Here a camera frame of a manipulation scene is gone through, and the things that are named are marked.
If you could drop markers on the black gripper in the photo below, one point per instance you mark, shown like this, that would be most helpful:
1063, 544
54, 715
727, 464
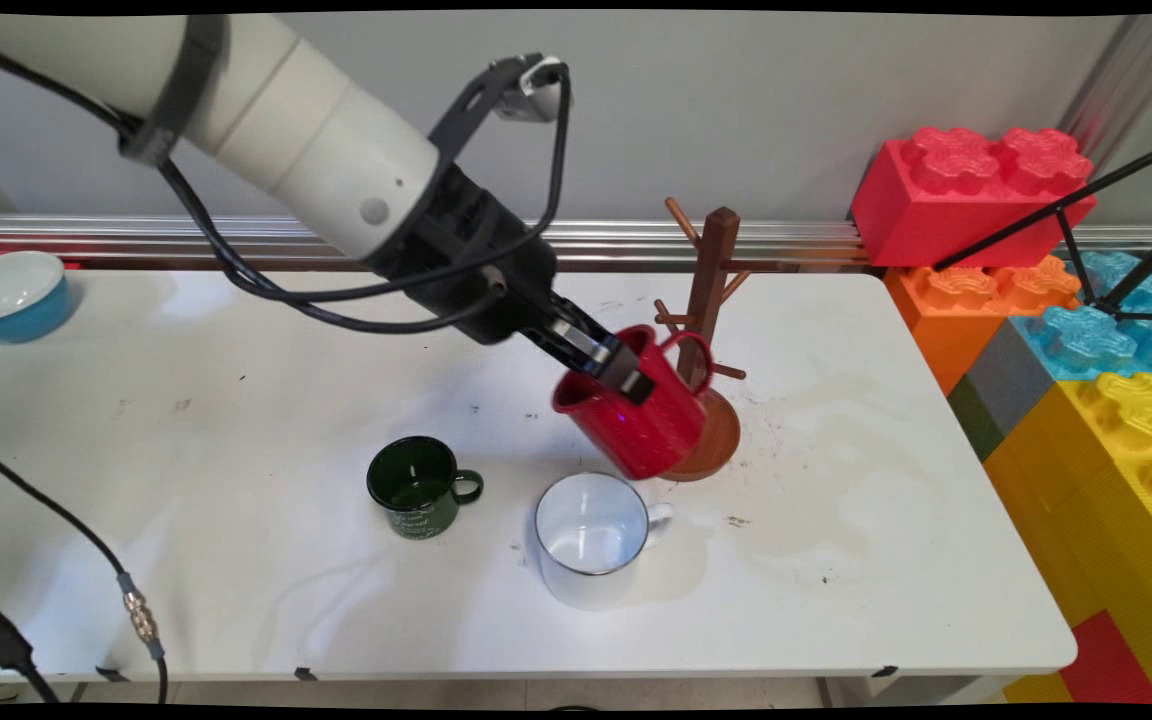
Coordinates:
466, 260

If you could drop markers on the red speckled enamel mug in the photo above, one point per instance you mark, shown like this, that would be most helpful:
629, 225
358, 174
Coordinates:
646, 430

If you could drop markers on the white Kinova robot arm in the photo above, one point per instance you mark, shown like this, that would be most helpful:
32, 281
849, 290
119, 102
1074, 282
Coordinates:
286, 110

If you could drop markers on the brown wooden mug tree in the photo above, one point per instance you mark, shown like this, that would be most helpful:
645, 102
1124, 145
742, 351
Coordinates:
718, 265

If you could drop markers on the white enamel mug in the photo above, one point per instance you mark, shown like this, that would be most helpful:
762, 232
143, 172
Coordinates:
591, 540

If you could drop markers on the dark green enamel mug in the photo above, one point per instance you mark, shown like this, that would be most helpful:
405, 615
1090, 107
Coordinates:
426, 505

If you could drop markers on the orange toy block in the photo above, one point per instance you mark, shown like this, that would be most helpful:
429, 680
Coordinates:
946, 335

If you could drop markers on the big red toy block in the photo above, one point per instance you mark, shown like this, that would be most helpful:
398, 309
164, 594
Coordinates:
936, 215

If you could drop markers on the dark green toy block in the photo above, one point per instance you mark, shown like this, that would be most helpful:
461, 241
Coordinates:
976, 420

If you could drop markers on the black table clip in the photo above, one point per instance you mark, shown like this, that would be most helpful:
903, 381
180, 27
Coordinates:
306, 674
885, 671
112, 674

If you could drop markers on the grey toy block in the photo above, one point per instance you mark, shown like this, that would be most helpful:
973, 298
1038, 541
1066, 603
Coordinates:
1011, 380

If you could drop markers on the black tripod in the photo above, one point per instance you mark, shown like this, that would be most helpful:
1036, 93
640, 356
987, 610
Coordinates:
1066, 215

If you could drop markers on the light blue toy block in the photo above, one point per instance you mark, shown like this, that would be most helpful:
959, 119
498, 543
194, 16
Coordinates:
1086, 340

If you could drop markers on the blue bowl white inside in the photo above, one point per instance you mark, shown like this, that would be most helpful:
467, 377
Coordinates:
21, 300

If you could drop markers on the small flat red block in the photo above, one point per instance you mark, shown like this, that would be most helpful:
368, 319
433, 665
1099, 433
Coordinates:
1106, 665

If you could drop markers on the aluminium rail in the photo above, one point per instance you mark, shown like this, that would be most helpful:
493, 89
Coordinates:
786, 240

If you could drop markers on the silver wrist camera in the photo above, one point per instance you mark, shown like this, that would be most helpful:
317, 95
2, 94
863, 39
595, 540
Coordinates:
534, 88

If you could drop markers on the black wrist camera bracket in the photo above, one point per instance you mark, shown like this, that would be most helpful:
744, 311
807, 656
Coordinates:
476, 100

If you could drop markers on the aluminium post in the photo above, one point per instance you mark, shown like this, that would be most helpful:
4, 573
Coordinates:
1126, 80

